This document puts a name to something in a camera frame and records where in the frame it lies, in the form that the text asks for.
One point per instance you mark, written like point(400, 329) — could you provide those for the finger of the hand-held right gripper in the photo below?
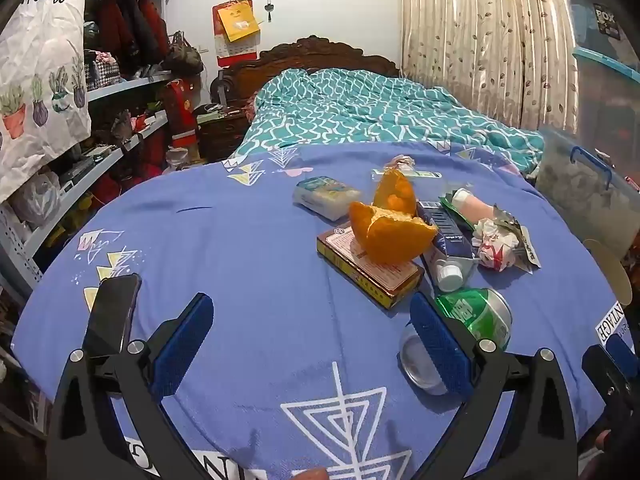
point(605, 375)

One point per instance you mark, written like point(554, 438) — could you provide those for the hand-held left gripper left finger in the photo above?
point(182, 345)

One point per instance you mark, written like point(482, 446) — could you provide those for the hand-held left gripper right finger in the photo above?
point(440, 345)

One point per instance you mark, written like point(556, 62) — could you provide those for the trash bin with beige lid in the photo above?
point(607, 270)

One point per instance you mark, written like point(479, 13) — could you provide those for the white red wrapper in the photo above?
point(495, 250)

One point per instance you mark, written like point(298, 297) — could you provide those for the blue white tissue pack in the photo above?
point(325, 195)

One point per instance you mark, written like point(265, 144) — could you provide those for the crushed green can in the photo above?
point(470, 312)

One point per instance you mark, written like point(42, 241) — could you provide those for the black smartphone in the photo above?
point(112, 310)

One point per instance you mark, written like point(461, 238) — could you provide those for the flat brown cardboard box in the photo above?
point(360, 270)

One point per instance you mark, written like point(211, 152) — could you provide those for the large orange peel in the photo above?
point(390, 240)

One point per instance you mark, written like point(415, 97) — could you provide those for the torn silver foil packet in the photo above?
point(526, 252)

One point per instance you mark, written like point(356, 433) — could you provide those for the pink tube white cap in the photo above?
point(475, 205)

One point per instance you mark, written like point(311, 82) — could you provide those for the small orange peel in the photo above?
point(395, 192)

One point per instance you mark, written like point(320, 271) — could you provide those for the flat green white strip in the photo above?
point(430, 174)

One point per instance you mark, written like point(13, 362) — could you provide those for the crumpled brown wrapper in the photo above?
point(400, 161)

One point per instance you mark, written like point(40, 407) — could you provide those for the clear storage box blue clips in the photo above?
point(575, 185)

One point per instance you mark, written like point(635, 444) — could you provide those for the grey plastic bag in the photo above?
point(35, 200)

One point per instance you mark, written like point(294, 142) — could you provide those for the dark wooden nightstand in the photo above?
point(220, 132)

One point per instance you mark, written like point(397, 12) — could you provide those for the red bag reflective stripe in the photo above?
point(181, 115)

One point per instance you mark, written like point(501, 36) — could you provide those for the teal patterned quilt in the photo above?
point(375, 105)

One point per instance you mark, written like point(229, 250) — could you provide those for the grey metal shelf unit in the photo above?
point(130, 82)

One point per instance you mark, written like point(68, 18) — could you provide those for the clear storage box blue lid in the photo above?
point(610, 100)

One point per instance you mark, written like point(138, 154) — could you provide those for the houndstooth bag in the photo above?
point(102, 72)

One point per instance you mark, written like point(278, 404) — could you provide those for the brown handbag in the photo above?
point(185, 52)

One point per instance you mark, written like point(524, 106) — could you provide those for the beige leaf print curtain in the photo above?
point(475, 35)

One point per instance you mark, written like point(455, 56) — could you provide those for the white plant print cloth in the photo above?
point(40, 60)

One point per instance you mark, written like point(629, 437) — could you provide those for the yellow paper sheet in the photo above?
point(240, 22)

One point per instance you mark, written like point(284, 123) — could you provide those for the red hanging clothes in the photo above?
point(132, 20)

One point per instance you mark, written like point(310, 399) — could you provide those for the small hanging ornament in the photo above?
point(269, 7)

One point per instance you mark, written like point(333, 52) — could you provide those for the clear storage box black label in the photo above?
point(595, 15)

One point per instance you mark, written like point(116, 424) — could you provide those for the red wall calendar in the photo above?
point(235, 52)

